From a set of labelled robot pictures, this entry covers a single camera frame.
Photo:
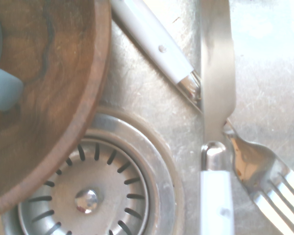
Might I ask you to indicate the metal sink drain strainer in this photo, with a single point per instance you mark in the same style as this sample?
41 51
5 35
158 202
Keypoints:
88 200

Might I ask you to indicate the stainless steel double sink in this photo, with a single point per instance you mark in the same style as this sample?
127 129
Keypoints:
272 98

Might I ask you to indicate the brown wooden bowl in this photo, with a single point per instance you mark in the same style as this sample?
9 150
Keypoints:
63 73

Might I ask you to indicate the grey-blue ceramic mug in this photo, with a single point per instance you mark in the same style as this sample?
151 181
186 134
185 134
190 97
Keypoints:
2 90

